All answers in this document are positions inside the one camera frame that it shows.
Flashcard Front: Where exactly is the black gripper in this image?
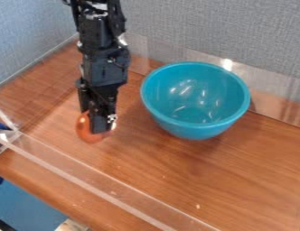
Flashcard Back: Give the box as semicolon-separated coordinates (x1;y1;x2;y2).
77;49;132;134

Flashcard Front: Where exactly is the brown toy mushroom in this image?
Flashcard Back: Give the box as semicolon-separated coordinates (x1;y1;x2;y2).
76;113;117;143

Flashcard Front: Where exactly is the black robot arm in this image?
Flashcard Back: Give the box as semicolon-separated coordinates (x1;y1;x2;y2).
62;0;132;134

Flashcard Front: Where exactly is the blue plastic bowl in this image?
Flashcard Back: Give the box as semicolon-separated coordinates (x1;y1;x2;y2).
141;61;252;140

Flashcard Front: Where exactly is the clear acrylic left barrier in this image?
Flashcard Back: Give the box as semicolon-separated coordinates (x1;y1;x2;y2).
0;33;80;87

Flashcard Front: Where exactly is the clear acrylic barrier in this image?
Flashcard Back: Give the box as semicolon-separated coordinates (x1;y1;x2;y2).
126;32;300;127
0;109;220;231
0;33;80;87

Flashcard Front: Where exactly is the clear acrylic front barrier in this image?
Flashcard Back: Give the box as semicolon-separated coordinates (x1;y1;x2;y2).
0;109;220;231

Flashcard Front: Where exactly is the clear acrylic back barrier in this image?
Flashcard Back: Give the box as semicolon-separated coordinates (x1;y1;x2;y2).
126;32;300;127

